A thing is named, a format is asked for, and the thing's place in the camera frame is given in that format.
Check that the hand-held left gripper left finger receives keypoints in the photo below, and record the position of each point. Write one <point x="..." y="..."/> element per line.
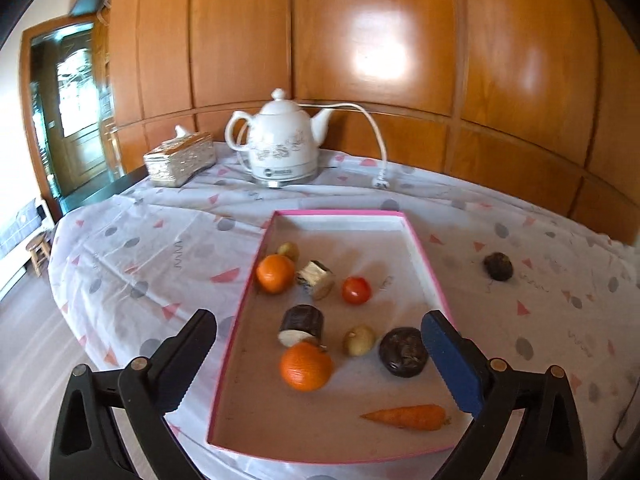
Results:
<point x="185" y="365"/>

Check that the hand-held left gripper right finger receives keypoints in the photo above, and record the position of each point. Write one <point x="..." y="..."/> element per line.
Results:
<point x="452" y="367"/>

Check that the dark brown halved fruit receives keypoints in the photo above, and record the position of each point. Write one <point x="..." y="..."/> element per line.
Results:
<point x="403" y="351"/>
<point x="498" y="266"/>

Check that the orange carrot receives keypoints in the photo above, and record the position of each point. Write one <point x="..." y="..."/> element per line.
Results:
<point x="405" y="416"/>

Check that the small yellow-green round fruit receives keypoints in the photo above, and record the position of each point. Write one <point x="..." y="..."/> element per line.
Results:
<point x="359" y="341"/>
<point x="288" y="250"/>

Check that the orange with stem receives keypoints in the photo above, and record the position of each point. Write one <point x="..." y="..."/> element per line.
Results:
<point x="306" y="366"/>

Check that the red tomato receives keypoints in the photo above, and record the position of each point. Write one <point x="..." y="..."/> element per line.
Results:
<point x="356" y="290"/>

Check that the stemless orange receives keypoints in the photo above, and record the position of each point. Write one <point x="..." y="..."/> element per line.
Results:
<point x="275" y="273"/>

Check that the pale sugarcane piece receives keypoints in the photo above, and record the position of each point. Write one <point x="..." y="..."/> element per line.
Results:
<point x="316" y="277"/>

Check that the pink-rimmed white tray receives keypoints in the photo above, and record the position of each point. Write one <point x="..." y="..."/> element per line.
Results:
<point x="350" y="240"/>

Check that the white patterned tablecloth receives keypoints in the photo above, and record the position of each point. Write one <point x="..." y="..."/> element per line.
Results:
<point x="150" y="260"/>

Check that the small wooden stool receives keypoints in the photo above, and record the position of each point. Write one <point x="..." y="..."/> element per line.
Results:
<point x="40" y="255"/>

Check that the ornate beige tissue box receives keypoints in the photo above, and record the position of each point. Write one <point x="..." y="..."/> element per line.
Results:
<point x="180" y="160"/>

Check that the dark quilted cushion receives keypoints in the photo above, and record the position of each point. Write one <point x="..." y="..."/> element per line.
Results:
<point x="17" y="225"/>

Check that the white ceramic electric kettle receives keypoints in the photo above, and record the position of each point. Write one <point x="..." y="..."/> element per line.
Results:
<point x="280" y="145"/>

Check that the wooden glass door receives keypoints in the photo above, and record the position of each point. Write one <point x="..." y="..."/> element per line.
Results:
<point x="70" y="110"/>

